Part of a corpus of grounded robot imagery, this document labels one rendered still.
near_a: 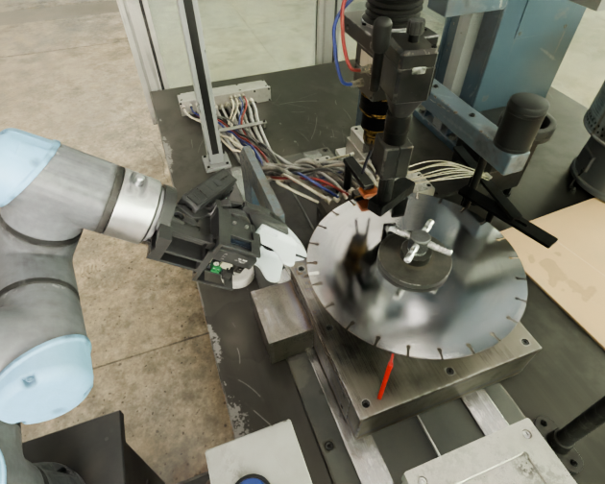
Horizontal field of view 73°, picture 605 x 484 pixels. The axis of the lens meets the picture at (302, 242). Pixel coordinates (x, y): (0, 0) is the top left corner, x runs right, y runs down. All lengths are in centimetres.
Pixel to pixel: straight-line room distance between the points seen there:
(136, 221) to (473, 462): 47
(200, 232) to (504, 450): 44
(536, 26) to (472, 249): 70
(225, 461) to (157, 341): 122
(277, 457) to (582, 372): 57
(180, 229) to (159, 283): 145
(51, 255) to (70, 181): 9
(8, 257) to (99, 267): 159
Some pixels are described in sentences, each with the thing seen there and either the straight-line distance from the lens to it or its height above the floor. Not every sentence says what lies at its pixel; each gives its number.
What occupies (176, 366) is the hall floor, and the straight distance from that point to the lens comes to 166.
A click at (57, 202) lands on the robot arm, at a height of 118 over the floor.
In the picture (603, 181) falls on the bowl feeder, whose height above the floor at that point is 80.
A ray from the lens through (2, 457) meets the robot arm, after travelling 59.
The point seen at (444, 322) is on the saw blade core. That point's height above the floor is 95.
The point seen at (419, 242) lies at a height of 100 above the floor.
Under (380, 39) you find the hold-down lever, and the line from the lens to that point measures 49.
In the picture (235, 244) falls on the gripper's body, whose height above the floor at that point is 109.
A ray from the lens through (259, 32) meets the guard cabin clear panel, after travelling 166.
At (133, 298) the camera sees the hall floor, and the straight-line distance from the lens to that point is 190.
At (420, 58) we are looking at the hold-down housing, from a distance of 50.
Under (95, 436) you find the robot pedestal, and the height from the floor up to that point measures 75.
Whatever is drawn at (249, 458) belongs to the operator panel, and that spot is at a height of 90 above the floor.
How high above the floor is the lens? 143
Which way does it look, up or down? 47 degrees down
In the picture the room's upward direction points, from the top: straight up
